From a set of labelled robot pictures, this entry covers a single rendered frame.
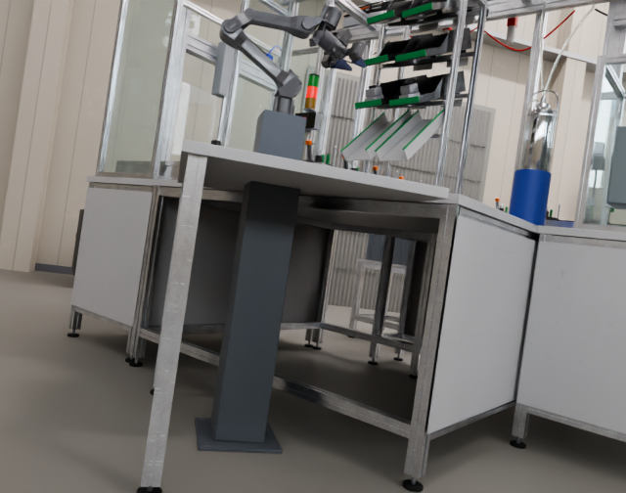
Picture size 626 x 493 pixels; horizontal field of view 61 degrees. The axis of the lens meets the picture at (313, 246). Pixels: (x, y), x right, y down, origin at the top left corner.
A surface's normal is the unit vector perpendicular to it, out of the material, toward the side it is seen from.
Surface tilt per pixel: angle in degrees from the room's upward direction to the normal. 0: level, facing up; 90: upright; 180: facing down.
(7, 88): 90
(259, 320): 90
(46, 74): 90
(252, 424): 90
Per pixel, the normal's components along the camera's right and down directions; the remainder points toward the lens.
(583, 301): -0.62, -0.09
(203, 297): 0.77, 0.11
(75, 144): 0.25, 0.04
